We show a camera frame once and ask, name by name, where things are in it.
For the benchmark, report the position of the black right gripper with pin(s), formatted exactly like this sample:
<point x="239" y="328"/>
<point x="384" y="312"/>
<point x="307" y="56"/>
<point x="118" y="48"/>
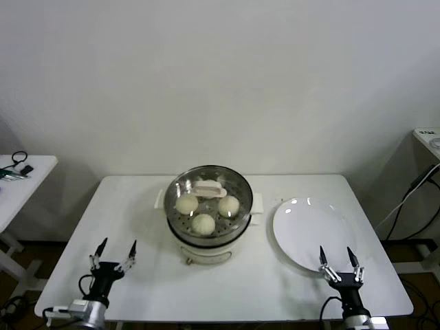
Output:
<point x="349" y="290"/>

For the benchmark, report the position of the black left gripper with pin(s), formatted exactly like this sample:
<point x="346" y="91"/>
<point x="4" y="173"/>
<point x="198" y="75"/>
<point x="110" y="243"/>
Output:
<point x="104" y="278"/>

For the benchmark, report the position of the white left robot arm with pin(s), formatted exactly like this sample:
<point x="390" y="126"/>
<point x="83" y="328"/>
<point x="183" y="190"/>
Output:
<point x="96" y="314"/>

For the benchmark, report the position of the steel steamer basket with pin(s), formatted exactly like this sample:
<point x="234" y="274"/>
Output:
<point x="260" y="203"/>

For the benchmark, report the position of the white round plate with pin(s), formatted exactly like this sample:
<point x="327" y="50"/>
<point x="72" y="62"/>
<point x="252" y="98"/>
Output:
<point x="309" y="227"/>

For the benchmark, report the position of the white electric pot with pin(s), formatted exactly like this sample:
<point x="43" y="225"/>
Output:
<point x="206" y="252"/>

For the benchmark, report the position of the white side table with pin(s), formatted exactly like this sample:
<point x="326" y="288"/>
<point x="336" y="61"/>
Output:
<point x="38" y="168"/>

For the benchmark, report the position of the small black device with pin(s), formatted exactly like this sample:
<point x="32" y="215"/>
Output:
<point x="27" y="168"/>

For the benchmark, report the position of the white shelf table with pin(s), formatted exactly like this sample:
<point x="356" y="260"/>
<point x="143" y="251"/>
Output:
<point x="424" y="151"/>

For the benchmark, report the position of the clear coiled tube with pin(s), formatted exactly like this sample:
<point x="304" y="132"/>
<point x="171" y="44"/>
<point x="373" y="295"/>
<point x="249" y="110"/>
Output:
<point x="436" y="141"/>

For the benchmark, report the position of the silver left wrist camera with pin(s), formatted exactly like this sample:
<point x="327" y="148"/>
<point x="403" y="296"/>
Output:
<point x="78" y="306"/>

